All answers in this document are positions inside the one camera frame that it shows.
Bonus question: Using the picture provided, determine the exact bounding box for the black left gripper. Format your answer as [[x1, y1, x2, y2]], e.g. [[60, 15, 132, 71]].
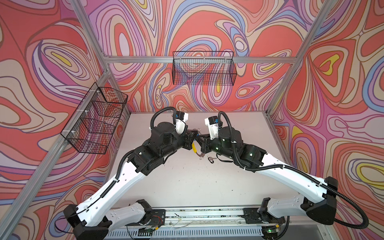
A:
[[159, 129, 200, 160]]

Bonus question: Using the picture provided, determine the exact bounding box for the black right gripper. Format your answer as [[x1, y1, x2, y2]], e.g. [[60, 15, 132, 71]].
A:
[[196, 133, 237, 161]]

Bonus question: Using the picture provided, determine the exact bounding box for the large keyring with yellow sleeve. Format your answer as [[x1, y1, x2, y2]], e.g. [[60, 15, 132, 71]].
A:
[[192, 143, 205, 160]]

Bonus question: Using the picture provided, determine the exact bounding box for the key with black tag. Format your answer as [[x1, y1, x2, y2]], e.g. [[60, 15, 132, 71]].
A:
[[208, 157, 216, 164]]

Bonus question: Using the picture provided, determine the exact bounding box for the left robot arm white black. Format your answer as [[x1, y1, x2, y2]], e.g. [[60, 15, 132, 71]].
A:
[[64, 107, 198, 240]]

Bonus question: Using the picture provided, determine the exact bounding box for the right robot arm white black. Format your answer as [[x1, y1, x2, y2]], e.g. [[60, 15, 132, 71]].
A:
[[198, 111, 369, 229]]

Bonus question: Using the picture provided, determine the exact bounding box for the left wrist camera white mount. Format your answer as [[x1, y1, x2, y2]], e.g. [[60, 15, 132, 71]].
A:
[[175, 111, 189, 135]]

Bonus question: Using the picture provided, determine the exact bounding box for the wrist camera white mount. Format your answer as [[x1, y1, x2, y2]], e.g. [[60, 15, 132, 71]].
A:
[[175, 111, 189, 135], [205, 116, 223, 140]]

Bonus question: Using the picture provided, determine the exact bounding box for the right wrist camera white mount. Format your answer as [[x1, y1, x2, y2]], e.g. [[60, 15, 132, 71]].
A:
[[205, 116, 223, 140]]

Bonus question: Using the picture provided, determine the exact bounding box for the black wire basket back wall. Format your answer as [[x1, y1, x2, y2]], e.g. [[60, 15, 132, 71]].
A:
[[172, 51, 238, 86]]

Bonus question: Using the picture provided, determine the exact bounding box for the black wire basket wall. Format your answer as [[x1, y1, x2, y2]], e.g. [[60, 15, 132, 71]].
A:
[[61, 83, 128, 155], [172, 51, 238, 86]]

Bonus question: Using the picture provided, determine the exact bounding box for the black wire basket left wall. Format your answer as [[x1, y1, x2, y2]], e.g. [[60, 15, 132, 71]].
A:
[[61, 83, 128, 155]]

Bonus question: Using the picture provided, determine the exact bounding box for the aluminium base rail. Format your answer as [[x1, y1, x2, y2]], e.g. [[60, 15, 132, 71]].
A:
[[98, 204, 335, 240]]

